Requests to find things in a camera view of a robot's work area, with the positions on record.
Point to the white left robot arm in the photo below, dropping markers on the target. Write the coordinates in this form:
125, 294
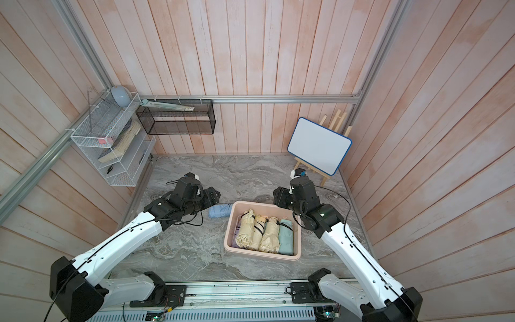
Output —
80, 288

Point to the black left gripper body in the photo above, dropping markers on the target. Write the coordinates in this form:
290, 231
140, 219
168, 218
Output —
202, 201

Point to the beige striped umbrella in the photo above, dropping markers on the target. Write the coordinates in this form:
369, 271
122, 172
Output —
258, 232

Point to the lilac umbrella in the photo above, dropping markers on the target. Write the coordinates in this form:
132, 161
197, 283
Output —
236, 231

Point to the white board with blue frame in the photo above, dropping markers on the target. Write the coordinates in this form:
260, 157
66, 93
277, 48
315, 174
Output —
319, 146

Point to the aluminium frame rail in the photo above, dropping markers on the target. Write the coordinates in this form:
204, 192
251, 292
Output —
261, 99

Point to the metal base rail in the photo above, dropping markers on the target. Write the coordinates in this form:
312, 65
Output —
283, 300

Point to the green paper on basket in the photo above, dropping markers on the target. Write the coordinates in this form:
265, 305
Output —
160, 106

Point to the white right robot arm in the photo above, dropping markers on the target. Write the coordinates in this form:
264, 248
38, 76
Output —
378, 296

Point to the grey round speaker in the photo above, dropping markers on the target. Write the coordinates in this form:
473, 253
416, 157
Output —
121, 95

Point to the light blue umbrella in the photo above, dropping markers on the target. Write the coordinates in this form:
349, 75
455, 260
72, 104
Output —
220, 211

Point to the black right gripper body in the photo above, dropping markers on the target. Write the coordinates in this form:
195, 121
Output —
288, 201

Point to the black wire mesh basket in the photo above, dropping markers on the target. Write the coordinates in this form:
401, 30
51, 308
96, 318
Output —
201, 121

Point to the pink item in rack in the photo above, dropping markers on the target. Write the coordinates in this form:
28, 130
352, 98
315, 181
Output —
108, 141

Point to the pink plastic storage box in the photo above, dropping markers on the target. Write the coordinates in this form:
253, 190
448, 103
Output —
239, 208

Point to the book in wire rack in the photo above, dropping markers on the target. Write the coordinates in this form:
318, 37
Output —
122, 143

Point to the cream umbrella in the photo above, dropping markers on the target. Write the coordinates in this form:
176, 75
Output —
245, 234
270, 241

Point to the mint green umbrella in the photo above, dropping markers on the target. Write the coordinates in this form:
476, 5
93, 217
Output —
286, 238

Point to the white wire shelf rack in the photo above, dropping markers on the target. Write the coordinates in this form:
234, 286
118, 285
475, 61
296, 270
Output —
114, 140

